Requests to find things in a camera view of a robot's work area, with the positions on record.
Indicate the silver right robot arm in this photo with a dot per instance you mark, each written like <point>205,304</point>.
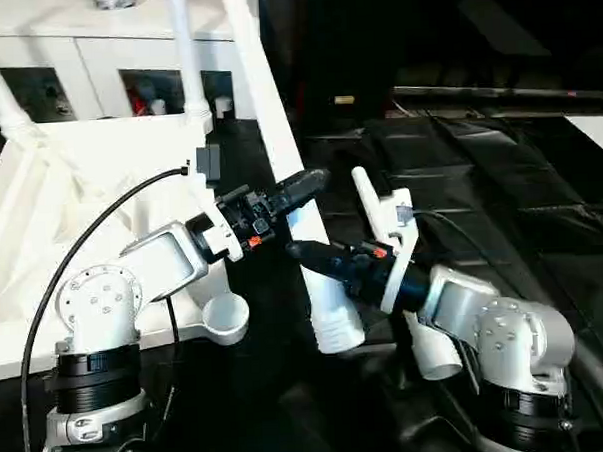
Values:
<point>501,327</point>

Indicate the white flat board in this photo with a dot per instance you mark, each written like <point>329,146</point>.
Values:
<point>598,133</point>

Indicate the small yellow label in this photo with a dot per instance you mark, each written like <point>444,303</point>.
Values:
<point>343,99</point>

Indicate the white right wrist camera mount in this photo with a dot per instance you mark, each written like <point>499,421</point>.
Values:
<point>399,232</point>

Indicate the black fabric backdrop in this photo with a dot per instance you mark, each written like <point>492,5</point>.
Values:
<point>448,24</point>

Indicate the grey metal rail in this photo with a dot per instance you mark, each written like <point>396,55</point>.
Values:
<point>501,91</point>

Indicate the black mat cloth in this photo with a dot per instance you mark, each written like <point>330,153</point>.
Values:
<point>482,228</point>

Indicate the white plastic table leg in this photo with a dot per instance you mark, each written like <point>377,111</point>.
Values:
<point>186,56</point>
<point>368,198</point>
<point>0,94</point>
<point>271,112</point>

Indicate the white plastic table top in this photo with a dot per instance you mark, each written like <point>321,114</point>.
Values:
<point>79,170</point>

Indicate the white glass door cabinet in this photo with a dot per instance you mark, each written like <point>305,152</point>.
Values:
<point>98,44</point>

